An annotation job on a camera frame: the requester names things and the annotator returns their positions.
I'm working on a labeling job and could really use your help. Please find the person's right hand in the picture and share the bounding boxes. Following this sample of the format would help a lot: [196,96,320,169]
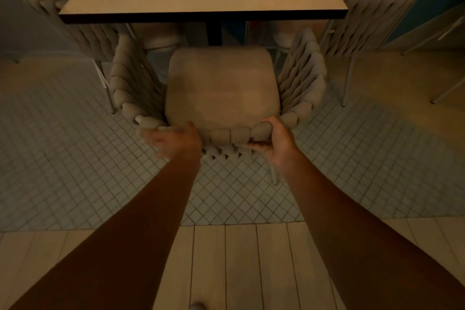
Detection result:
[244,115,304,171]

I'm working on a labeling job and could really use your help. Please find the person's left hand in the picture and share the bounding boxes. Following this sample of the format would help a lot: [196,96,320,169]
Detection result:
[140,121,203,162]

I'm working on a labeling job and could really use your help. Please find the beige woven rope chair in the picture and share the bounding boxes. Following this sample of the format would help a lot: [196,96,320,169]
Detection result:
[108,28,328,186]

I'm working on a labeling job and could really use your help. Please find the person's right forearm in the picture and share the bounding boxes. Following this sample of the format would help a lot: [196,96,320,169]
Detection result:
[281,152,465,310]

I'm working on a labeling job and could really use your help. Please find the person's left forearm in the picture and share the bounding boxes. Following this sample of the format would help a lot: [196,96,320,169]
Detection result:
[9,155,202,310]

